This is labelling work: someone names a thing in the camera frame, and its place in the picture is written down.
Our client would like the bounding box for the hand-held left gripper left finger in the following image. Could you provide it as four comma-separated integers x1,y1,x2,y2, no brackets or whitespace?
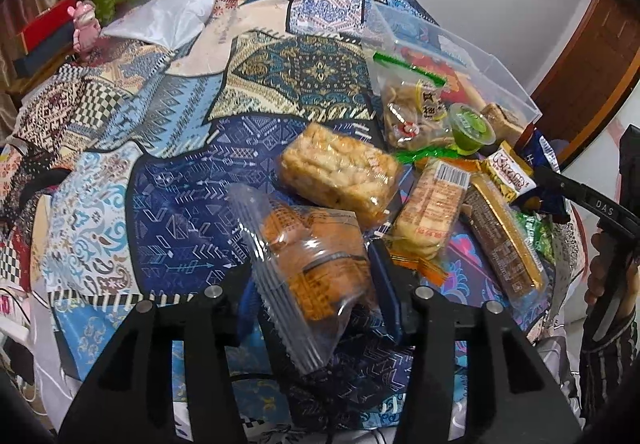
57,269,273,444

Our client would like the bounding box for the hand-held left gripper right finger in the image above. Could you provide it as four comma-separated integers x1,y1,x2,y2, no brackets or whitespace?
367,241,583,444

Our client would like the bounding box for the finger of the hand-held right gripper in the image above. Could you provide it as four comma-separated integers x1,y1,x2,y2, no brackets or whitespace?
532,165,590,201

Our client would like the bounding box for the blue white snack packet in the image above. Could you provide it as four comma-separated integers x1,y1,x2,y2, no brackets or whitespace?
515,129,571,220

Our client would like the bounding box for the clear packet of orange biscuits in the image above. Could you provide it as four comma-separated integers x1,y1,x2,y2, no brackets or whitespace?
227,184,378,375

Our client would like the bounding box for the clear plastic container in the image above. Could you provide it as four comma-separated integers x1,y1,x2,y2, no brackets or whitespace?
362,4,543,135

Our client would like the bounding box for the person's right hand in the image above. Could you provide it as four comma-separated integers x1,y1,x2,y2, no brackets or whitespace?
586,231,640,321

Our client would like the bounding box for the orange snack wrapper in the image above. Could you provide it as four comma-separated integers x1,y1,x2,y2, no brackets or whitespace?
390,244,451,285

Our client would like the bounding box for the yellow brown candy packet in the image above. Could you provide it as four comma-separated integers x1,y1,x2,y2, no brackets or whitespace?
485,141,538,202

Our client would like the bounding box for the green candy wrapper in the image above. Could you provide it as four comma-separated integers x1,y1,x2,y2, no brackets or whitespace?
395,146,483,170
517,211,556,265

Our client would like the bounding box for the brown gold wafer packet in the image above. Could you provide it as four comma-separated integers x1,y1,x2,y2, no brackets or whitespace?
462,172,548,300

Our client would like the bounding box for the biscuit packet with red label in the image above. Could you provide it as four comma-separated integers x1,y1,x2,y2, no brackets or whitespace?
387,158,473,265

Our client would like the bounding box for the green jelly cup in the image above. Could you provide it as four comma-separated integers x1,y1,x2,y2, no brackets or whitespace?
447,103,497,156

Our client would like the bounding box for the brown wooden door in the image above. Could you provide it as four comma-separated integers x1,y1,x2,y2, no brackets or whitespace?
530,0,640,160

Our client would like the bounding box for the rice crisp snack packet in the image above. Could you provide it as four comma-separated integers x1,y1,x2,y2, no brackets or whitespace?
277,121,406,230

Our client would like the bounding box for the red snack packet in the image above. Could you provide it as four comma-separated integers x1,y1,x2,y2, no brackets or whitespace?
440,69,481,105

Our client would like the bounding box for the zip bag with green top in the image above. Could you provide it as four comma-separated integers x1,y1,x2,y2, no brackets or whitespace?
372,51,453,150

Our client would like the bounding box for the white plastic bag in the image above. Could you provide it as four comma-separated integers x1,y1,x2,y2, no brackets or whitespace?
102,0,221,47

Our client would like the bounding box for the dark blue box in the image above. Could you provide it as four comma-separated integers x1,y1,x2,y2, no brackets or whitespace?
12,31,76,77

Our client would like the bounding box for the pink plush toy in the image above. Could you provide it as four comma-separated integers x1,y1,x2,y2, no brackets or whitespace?
67,0,103,62

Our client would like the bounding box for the red box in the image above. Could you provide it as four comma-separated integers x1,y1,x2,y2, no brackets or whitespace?
20,0,76,52

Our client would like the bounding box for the striped brown curtain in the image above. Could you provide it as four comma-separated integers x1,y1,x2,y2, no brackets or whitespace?
0,0,56,95

